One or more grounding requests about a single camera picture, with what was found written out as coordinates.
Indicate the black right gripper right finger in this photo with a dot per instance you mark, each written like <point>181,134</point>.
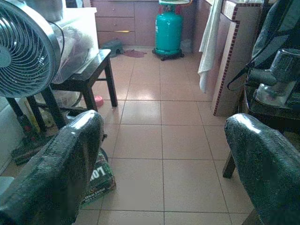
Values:
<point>269,168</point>

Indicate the maroon floor rag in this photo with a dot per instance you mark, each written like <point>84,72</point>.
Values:
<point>134,53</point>

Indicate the dark wooden chair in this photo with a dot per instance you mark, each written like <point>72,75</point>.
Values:
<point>269,112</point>

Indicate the pink drawer cabinet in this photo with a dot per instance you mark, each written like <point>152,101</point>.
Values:
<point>117,23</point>

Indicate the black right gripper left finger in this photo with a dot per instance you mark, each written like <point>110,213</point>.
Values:
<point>51,168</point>

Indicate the printed green bag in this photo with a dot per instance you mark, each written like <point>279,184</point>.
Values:
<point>100,178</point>

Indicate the pink pet bowl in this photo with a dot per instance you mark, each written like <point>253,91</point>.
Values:
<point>99,100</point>

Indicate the white hanging towel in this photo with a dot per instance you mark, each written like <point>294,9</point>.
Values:
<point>208,47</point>

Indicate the dark wooden stool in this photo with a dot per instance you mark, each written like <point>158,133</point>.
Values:
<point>51,110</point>
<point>93,70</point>

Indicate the green plastic step stool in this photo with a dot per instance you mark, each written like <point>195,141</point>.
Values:
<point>113,48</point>

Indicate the clear glass jar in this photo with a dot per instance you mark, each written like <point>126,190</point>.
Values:
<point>279,77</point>

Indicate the grey round fan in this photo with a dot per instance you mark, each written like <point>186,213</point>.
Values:
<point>23,51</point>

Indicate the clear plastic wrapped bundle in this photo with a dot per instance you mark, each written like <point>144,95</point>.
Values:
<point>75,51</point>

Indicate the white furniture panel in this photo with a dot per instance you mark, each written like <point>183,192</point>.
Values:
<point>8,131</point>

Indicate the teal gas cylinder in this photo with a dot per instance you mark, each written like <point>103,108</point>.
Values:
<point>168,30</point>

